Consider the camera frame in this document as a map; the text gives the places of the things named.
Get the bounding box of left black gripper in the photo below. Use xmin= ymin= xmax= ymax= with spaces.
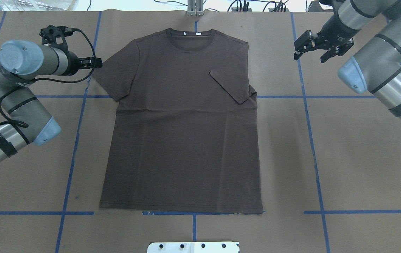
xmin=65 ymin=56 xmax=102 ymax=76

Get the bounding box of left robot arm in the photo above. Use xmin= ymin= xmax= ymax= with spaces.
xmin=0 ymin=40 xmax=102 ymax=162

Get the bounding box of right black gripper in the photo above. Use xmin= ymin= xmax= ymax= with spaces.
xmin=294 ymin=23 xmax=355 ymax=64

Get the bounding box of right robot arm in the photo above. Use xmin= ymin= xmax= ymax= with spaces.
xmin=294 ymin=0 xmax=401 ymax=120

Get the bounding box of aluminium frame post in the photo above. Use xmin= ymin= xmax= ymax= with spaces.
xmin=187 ymin=0 xmax=205 ymax=16

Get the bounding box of dark brown t-shirt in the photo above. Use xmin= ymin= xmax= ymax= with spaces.
xmin=93 ymin=28 xmax=263 ymax=214

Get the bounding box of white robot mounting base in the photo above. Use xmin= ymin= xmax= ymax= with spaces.
xmin=147 ymin=241 xmax=241 ymax=253

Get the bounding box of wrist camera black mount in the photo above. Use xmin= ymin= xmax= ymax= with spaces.
xmin=39 ymin=25 xmax=75 ymax=50

